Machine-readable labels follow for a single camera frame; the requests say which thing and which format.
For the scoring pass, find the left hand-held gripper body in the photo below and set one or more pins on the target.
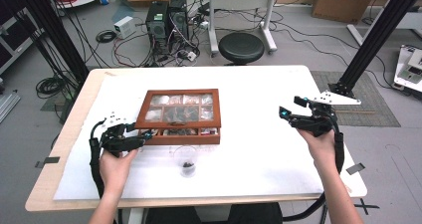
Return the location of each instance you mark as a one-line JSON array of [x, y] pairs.
[[117, 141]]

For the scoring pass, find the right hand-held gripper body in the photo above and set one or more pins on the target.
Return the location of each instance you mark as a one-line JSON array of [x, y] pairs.
[[315, 121]]

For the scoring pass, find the wooden tea box glass lid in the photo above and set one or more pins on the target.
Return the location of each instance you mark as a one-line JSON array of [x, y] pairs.
[[142, 117]]

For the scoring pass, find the small clear plastic cup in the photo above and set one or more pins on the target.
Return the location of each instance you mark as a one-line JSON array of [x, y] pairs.
[[185, 154]]

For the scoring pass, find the dark tea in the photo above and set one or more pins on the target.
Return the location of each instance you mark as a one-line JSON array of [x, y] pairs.
[[188, 165]]

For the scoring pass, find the person's right hand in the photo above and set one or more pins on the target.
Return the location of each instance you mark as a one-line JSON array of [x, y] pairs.
[[318, 149]]

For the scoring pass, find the person's left hand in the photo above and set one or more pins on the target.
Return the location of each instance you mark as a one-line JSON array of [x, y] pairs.
[[114, 171]]

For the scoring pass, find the grey floor mat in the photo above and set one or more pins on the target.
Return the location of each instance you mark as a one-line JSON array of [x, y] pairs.
[[365, 114]]

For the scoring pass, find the black round stool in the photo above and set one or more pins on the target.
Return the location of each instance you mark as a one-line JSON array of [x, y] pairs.
[[241, 47]]

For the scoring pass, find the small white device box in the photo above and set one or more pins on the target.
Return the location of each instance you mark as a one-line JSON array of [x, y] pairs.
[[124, 26]]

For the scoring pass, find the black computer tower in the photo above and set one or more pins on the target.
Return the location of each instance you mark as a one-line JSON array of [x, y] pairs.
[[157, 25], [178, 18]]

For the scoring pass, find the cardboard box with black logo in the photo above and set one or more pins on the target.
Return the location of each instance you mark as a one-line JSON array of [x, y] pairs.
[[341, 3]]

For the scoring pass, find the white machine with panel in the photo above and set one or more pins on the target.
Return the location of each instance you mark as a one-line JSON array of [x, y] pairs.
[[409, 69]]

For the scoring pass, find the person's legs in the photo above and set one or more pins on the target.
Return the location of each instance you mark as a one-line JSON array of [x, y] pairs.
[[249, 215]]

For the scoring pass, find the black metal frame post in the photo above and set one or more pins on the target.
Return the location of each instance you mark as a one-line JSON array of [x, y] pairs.
[[371, 38], [59, 35]]

